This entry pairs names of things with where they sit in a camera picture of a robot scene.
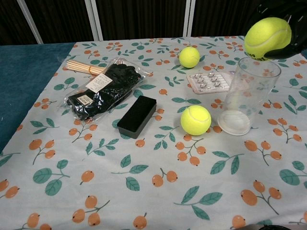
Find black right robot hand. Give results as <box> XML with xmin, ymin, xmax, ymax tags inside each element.
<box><xmin>254</xmin><ymin>0</ymin><xmax>307</xmax><ymax>59</ymax></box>

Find floral fruit print tablecloth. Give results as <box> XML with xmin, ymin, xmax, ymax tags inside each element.
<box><xmin>0</xmin><ymin>35</ymin><xmax>307</xmax><ymax>230</ymax></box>

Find black gloves in plastic bag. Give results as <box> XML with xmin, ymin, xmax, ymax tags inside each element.
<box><xmin>63</xmin><ymin>57</ymin><xmax>155</xmax><ymax>125</ymax></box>

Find teal velvet cloth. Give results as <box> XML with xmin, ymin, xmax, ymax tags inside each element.
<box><xmin>0</xmin><ymin>42</ymin><xmax>76</xmax><ymax>152</ymax></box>

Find yellow tennis ball with print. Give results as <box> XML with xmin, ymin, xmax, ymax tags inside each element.
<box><xmin>244</xmin><ymin>17</ymin><xmax>293</xmax><ymax>61</ymax></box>

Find bundle of wooden sticks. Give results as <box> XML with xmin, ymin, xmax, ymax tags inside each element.
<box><xmin>65</xmin><ymin>59</ymin><xmax>107</xmax><ymax>76</ymax></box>

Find black whiteboard eraser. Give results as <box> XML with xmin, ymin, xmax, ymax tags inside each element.
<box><xmin>117</xmin><ymin>95</ymin><xmax>158</xmax><ymax>140</ymax></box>

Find white metal frame post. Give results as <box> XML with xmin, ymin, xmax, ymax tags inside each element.
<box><xmin>86</xmin><ymin>0</ymin><xmax>104</xmax><ymax>41</ymax></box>
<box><xmin>16</xmin><ymin>0</ymin><xmax>44</xmax><ymax>45</ymax></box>
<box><xmin>182</xmin><ymin>0</ymin><xmax>196</xmax><ymax>37</ymax></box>

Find clear plastic cup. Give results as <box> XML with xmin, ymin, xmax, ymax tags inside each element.
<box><xmin>217</xmin><ymin>57</ymin><xmax>282</xmax><ymax>137</ymax></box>

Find blister pack of metal clips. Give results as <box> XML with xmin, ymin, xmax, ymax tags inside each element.
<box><xmin>186</xmin><ymin>70</ymin><xmax>235</xmax><ymax>95</ymax></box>

